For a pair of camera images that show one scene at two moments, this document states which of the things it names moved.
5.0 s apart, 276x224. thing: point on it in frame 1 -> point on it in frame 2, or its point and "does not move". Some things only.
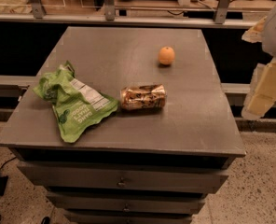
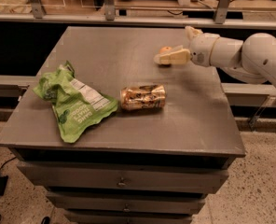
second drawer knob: x=126 y=208 does not move
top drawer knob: x=121 y=183 does not move
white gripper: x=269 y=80 -> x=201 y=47
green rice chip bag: x=76 y=105 does not move
